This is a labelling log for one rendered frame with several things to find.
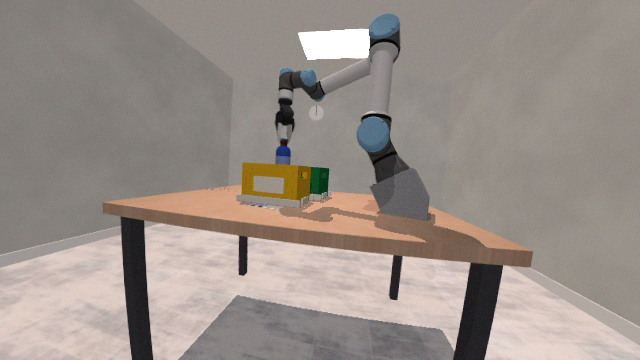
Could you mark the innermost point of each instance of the yellow divided crate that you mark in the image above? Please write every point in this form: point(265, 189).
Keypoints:
point(275, 181)

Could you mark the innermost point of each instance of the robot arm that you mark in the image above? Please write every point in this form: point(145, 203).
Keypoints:
point(373, 131)

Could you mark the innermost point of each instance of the green plastic crate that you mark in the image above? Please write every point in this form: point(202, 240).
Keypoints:
point(318, 181)

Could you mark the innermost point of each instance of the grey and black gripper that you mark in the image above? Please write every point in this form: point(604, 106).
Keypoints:
point(280, 119)

